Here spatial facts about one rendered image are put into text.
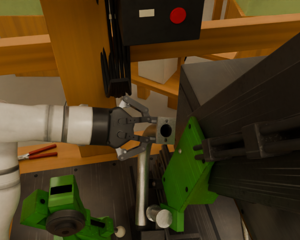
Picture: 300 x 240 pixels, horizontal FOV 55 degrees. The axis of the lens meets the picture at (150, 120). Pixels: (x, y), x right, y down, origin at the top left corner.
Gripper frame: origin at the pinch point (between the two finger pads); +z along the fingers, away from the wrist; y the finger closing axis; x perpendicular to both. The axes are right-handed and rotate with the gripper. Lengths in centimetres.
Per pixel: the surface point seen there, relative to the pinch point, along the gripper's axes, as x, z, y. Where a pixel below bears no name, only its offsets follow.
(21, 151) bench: 53, -32, -11
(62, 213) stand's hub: -0.4, -18.2, -16.9
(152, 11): -3.3, -3.9, 23.4
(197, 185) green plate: -8.9, 5.5, -9.8
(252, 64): 7.1, 27.9, 19.1
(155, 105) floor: 182, 60, 20
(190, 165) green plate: -6.8, 4.8, -6.2
